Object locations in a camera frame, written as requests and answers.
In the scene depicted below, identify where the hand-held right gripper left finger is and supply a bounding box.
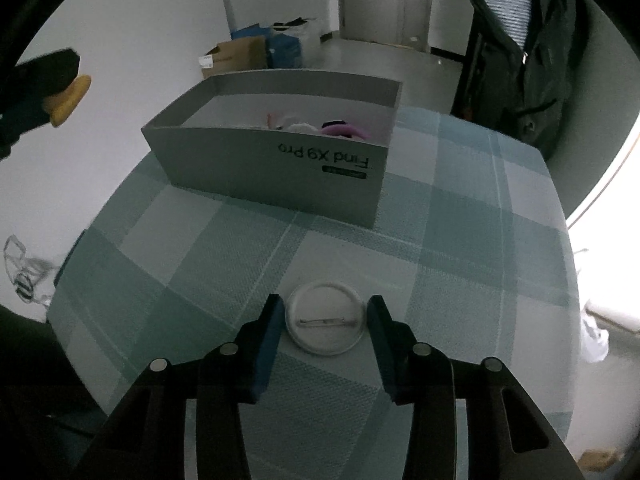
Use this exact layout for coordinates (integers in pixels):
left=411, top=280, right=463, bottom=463
left=72, top=294, right=286, bottom=480

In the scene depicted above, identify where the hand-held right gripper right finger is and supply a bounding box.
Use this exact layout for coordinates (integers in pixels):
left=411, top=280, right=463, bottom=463
left=369, top=294, right=586, bottom=480

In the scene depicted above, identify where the white round pin badge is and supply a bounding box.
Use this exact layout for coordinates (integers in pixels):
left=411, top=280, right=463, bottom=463
left=284, top=282, right=372, bottom=357

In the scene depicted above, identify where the grey cardboard box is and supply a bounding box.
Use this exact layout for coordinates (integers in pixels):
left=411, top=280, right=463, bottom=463
left=141, top=69, right=404, bottom=229

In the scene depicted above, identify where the purple bracelet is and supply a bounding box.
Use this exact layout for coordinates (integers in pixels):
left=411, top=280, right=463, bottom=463
left=320, top=119, right=372, bottom=141

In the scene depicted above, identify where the person's left hand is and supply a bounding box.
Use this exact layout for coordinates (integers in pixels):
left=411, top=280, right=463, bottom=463
left=42, top=74, right=93, bottom=127

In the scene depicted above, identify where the checked teal tablecloth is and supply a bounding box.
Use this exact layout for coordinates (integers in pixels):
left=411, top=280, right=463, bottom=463
left=46, top=105, right=584, bottom=480

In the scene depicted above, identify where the white cloth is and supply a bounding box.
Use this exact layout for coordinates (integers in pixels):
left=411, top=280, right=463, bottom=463
left=581, top=310, right=611, bottom=364

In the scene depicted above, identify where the brown cardboard box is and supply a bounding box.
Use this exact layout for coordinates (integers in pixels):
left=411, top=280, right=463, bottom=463
left=201, top=36, right=267, bottom=80

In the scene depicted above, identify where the small blue box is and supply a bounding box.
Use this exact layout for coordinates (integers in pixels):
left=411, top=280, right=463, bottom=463
left=230, top=23, right=274, bottom=44

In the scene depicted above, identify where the large blue box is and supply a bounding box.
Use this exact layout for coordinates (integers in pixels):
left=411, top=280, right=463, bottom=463
left=266, top=35, right=304, bottom=69

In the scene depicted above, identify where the white plastic bag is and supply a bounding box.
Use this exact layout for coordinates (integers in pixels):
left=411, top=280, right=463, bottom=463
left=271, top=17, right=322, bottom=62

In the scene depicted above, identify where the dark jacket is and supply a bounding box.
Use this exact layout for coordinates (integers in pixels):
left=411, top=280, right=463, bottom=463
left=450, top=0, right=593, bottom=158

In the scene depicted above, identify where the grey door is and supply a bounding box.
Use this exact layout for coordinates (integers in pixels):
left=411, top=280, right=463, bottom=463
left=337, top=0, right=432, bottom=52

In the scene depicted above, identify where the striped shirt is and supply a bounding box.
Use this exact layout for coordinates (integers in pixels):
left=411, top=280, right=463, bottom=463
left=481, top=0, right=532, bottom=50

